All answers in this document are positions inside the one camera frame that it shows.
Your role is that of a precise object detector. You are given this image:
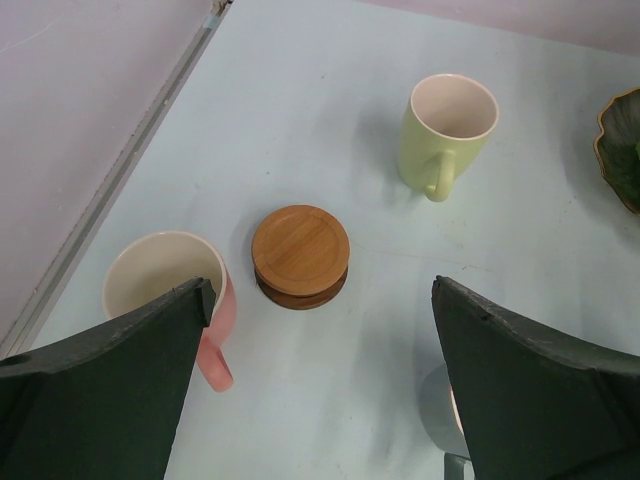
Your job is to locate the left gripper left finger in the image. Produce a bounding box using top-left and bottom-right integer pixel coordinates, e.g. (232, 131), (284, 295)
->
(1, 278), (216, 479)

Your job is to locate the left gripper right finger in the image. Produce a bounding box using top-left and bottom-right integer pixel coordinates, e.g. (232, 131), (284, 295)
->
(432, 276), (639, 479)

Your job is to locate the wooden coaster stack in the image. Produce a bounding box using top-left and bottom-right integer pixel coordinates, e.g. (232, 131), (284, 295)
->
(251, 204), (350, 310)

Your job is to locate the grey mug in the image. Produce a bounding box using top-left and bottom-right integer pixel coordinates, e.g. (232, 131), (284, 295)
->
(418, 364), (476, 479)

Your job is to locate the pink mug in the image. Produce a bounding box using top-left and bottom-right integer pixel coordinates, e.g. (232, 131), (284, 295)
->
(102, 231), (237, 392)

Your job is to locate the left aluminium frame post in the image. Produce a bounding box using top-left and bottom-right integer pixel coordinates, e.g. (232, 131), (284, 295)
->
(1, 1), (217, 353)

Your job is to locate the green mug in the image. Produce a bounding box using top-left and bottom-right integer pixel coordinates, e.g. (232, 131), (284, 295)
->
(397, 74), (500, 202)

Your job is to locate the three-tier dark cake stand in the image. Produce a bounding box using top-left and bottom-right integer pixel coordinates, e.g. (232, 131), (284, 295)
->
(593, 88), (639, 216)

